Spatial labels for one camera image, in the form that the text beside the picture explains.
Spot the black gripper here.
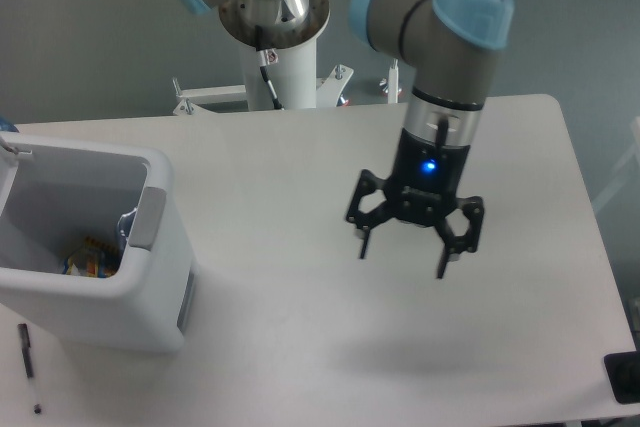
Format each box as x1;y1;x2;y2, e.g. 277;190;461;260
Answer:
345;130;485;279

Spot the clear plastic water bottle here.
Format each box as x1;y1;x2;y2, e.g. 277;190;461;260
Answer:
115;207;137;257

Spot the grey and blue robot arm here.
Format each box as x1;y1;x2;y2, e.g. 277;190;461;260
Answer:
182;0;514;273

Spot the white trash can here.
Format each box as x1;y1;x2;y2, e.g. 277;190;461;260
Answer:
1;132;195;353

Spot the black device at edge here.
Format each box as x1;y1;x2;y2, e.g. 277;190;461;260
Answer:
604;351;639;405

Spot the colourful snack wrapper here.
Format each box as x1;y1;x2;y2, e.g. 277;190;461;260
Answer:
61;237;120;279

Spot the black pen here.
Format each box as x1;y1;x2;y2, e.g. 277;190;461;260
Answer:
17;323;42;415

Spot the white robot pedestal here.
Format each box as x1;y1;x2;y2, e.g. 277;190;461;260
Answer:
171;0;407;117

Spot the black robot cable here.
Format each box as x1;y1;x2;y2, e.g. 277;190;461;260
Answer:
253;24;286;112

